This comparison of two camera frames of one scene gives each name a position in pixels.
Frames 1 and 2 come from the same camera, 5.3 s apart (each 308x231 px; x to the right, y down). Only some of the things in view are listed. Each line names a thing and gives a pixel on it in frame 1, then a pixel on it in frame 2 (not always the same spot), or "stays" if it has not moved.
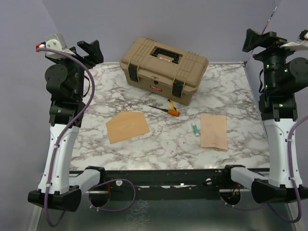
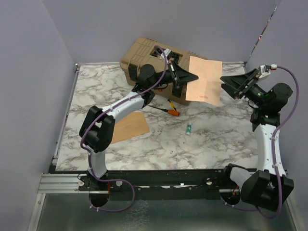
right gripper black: [254, 39] -> [240, 82]
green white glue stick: [197, 133] -> [188, 129]
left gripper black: [93, 49] -> [181, 76]
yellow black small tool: [172, 105] stays
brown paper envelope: [126, 124] stays
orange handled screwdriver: [172, 112] stays
